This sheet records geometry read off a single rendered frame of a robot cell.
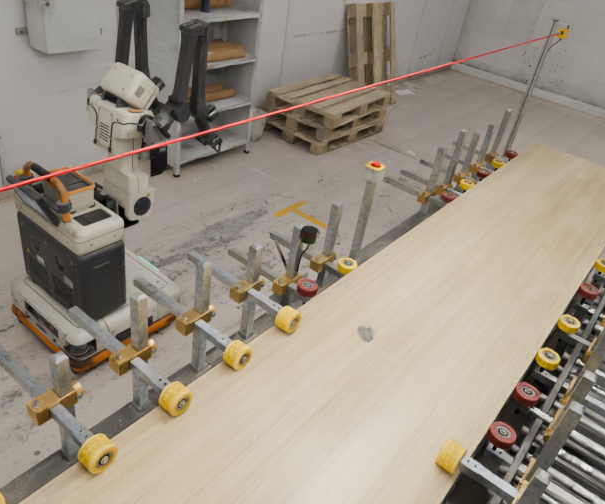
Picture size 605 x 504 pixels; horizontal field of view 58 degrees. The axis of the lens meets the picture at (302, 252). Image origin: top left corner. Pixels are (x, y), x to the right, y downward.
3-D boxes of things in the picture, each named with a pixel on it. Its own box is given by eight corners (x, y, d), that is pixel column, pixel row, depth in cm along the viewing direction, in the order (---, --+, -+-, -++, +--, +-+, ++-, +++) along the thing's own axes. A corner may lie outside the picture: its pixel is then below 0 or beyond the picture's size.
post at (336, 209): (313, 292, 253) (332, 201, 226) (318, 289, 255) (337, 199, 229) (319, 296, 251) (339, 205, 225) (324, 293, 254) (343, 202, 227)
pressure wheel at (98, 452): (110, 437, 143) (87, 463, 140) (95, 429, 136) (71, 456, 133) (124, 451, 140) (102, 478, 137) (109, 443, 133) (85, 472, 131)
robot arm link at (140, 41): (126, -3, 261) (141, 2, 256) (137, -4, 265) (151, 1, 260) (131, 86, 286) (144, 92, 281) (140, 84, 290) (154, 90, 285)
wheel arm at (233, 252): (227, 256, 236) (227, 248, 233) (232, 253, 238) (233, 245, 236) (306, 305, 216) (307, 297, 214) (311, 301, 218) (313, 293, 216)
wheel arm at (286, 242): (268, 239, 253) (269, 231, 250) (273, 237, 255) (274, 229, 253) (345, 283, 233) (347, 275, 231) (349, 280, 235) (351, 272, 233)
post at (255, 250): (238, 344, 218) (249, 243, 191) (244, 340, 220) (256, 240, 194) (244, 349, 216) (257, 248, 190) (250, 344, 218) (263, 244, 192)
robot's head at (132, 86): (124, 99, 242) (143, 71, 243) (95, 84, 251) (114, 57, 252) (144, 116, 254) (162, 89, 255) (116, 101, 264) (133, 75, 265)
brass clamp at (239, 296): (227, 296, 198) (228, 285, 195) (253, 281, 207) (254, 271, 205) (240, 305, 195) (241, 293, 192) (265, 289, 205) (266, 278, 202)
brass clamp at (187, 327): (173, 328, 180) (174, 316, 178) (204, 310, 190) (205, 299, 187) (186, 338, 178) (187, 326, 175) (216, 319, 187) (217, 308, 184)
